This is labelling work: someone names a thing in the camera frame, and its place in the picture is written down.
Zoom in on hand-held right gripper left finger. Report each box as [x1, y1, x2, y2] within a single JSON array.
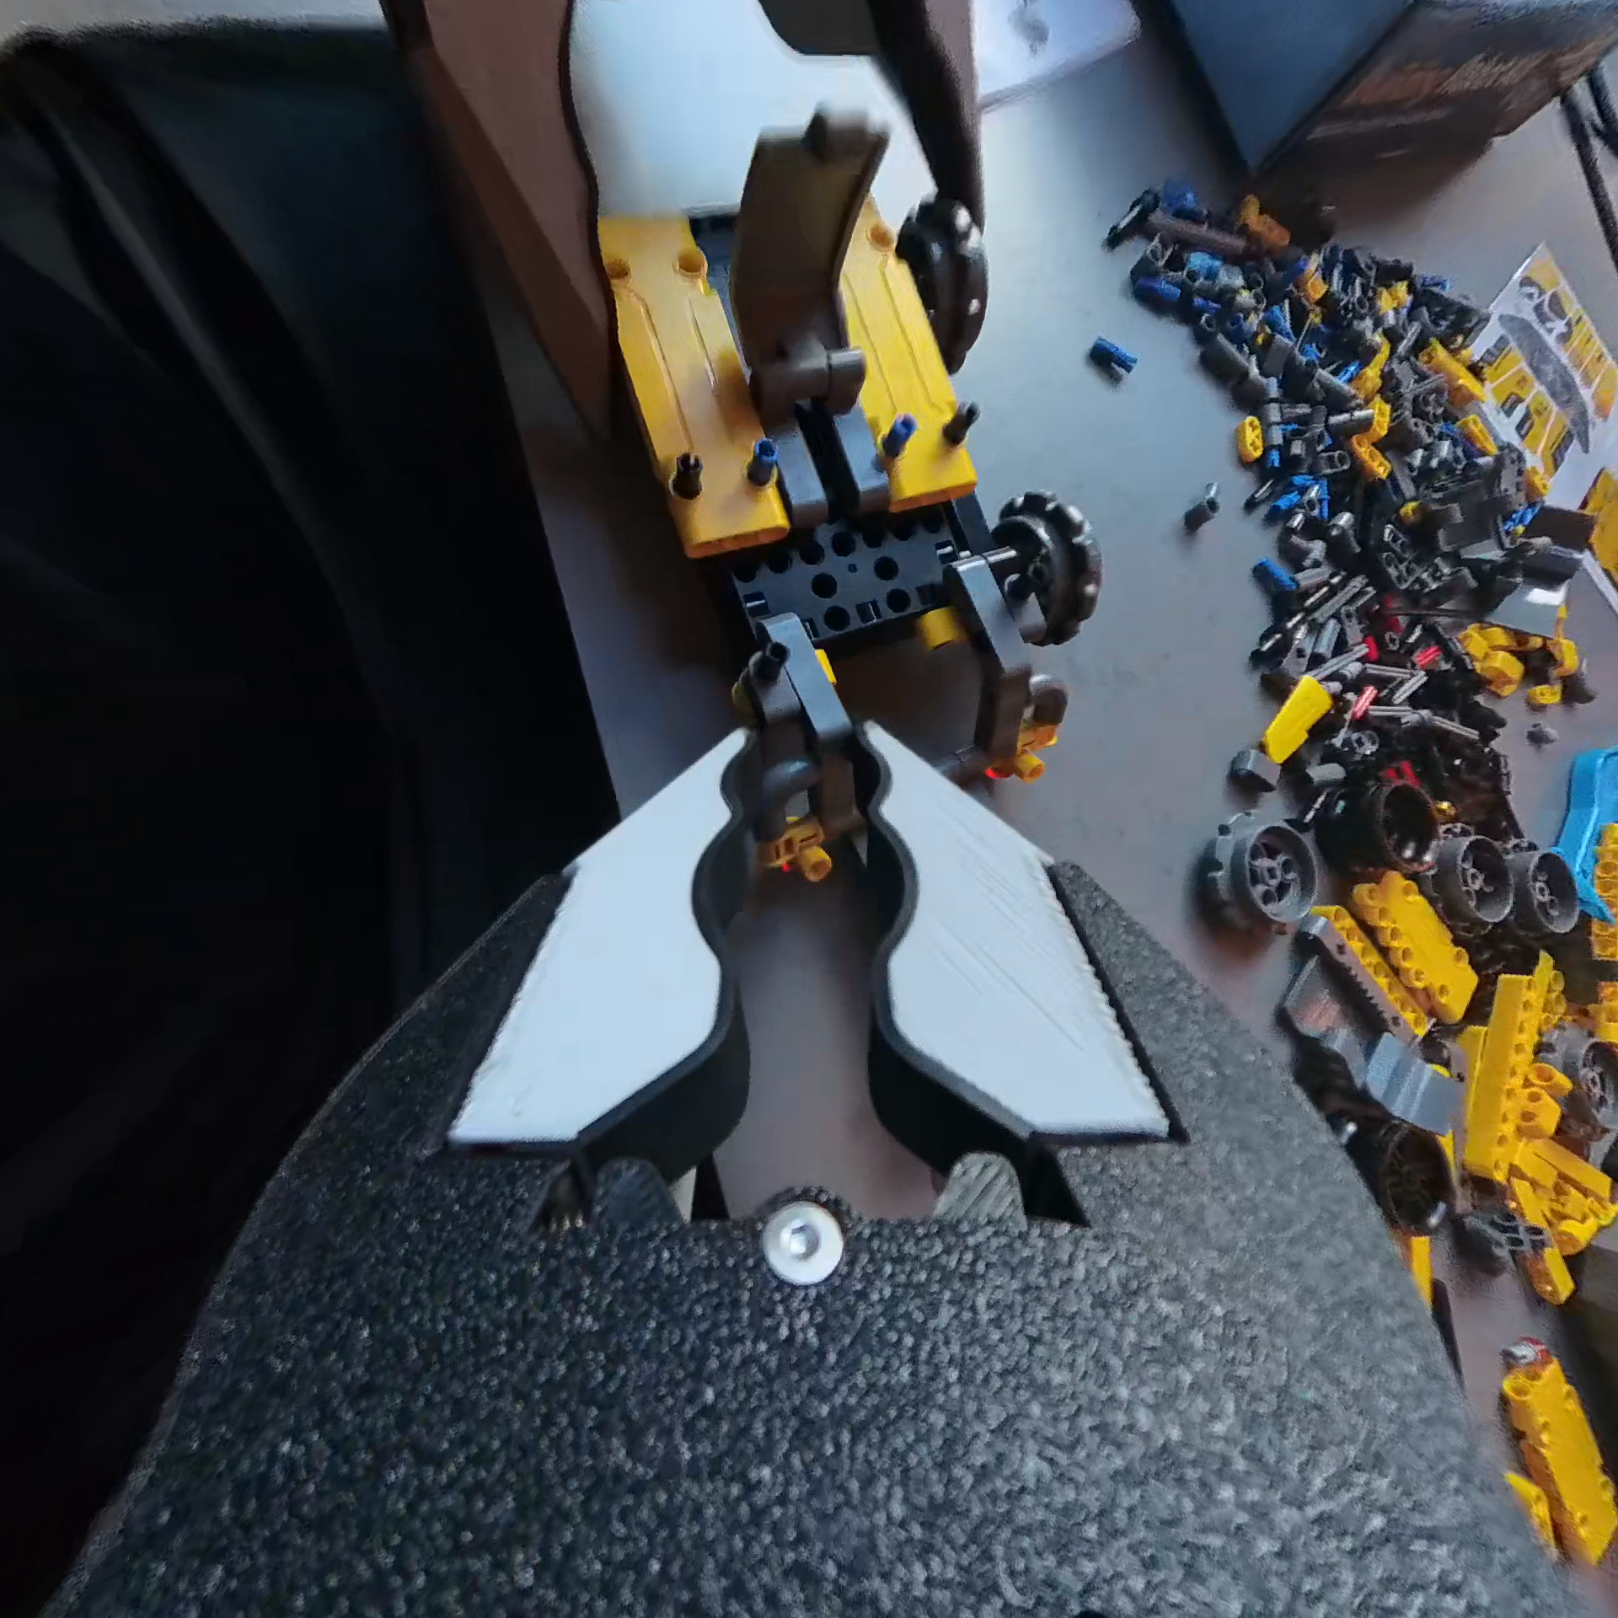
[[450, 726, 760, 1202]]

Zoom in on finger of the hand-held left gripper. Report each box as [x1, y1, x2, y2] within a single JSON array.
[[868, 0, 989, 229], [379, 0, 623, 433]]

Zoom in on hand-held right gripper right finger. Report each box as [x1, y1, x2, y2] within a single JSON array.
[[858, 724, 1170, 1186]]

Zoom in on grey wheel hub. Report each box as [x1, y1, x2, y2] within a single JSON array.
[[1197, 814, 1320, 924], [1428, 828, 1517, 932], [1503, 847, 1582, 938]]

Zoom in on yellow black toy vehicle model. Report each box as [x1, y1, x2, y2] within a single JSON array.
[[596, 107, 1103, 880]]

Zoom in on grey desk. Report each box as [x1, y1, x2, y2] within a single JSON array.
[[479, 0, 1618, 1517]]

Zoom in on instruction booklet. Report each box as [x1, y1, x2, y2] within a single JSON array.
[[567, 0, 1139, 219]]

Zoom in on blue cardboard box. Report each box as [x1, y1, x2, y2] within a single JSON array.
[[1162, 0, 1618, 179]]

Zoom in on grey toothed rack piece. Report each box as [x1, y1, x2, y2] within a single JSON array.
[[1276, 947, 1463, 1134]]

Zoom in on yellow wedge panel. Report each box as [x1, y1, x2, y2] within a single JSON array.
[[1259, 676, 1336, 768]]

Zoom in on black tyre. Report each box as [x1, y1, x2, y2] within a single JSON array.
[[1320, 776, 1442, 882]]

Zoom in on person's dark clothed legs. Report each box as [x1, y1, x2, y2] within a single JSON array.
[[0, 25, 619, 1581]]

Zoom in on black spoked wheel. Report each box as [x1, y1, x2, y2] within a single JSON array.
[[1367, 1111, 1457, 1236]]

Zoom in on heap of yellow beams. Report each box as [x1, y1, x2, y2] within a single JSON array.
[[1288, 822, 1618, 1306]]

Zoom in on pile of small building pieces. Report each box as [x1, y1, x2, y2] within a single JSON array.
[[1105, 177, 1594, 874]]

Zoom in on yellow sticker sheet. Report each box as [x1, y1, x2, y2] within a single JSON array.
[[1471, 240, 1618, 570]]

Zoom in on black cable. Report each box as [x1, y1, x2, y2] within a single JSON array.
[[1557, 69, 1618, 260]]

